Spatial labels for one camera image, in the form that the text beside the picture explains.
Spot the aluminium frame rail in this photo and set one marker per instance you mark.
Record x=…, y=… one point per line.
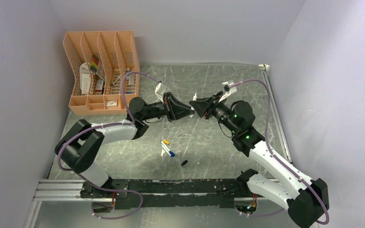
x=62, y=190

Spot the white paper box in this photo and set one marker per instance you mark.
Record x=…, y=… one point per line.
x=84, y=79

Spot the small red box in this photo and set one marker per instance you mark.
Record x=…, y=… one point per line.
x=99, y=88

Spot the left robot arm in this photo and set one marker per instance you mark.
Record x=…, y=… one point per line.
x=79, y=147

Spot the coloured marker set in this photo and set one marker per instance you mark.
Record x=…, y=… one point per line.
x=94, y=64

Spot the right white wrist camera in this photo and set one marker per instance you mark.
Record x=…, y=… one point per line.
x=229, y=89

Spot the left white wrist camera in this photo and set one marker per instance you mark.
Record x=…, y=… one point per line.
x=160, y=90

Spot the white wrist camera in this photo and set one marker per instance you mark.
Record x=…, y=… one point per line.
x=160, y=90
x=229, y=89

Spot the orange plastic file organizer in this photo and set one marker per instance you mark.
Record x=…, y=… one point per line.
x=116, y=50

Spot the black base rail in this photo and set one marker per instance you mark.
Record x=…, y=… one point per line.
x=149, y=193

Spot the orange glue stick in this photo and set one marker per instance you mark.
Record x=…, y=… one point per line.
x=132, y=80

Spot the green glue stick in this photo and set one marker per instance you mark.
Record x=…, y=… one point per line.
x=128, y=70

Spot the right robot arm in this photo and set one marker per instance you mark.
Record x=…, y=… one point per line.
x=304, y=199

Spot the small white box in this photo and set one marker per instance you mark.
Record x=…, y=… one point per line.
x=112, y=104

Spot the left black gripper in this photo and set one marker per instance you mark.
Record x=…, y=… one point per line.
x=174, y=109

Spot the white pen blue cap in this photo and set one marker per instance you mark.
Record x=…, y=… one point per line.
x=163, y=153

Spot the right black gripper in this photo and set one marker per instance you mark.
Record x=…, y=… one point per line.
x=201, y=105

